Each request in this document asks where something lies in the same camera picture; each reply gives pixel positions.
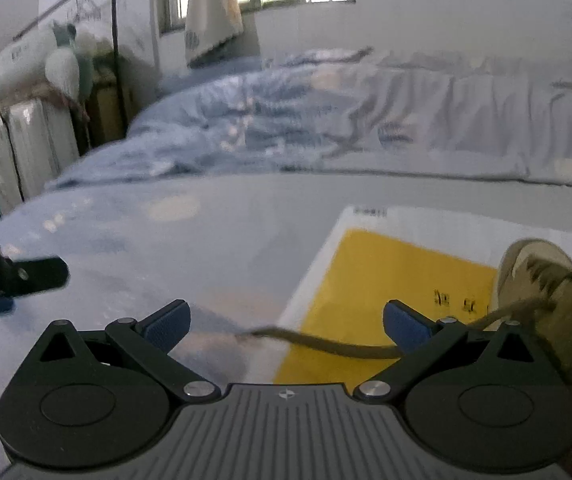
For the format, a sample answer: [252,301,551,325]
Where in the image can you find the olive beige sneaker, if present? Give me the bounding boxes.
[488,238,572,378]

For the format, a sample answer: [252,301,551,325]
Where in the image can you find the white yellow plastic bag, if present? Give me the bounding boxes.
[273,204,572,391]

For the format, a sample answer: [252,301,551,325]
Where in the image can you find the grey bed sheet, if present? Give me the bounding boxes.
[0,174,572,471]

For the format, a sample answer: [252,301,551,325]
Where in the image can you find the white wrapped storage boxes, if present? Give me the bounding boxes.
[0,100,79,216]

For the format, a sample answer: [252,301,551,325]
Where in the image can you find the white plush toy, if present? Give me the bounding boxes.
[0,23,97,110]

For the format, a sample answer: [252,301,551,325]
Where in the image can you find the grey blue patterned duvet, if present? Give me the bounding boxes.
[55,49,572,188]

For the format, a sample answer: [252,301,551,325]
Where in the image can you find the black metal clothes rack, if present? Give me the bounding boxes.
[13,0,128,131]

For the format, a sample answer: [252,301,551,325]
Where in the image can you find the white patterned curtain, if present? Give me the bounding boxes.
[184,0,243,68]

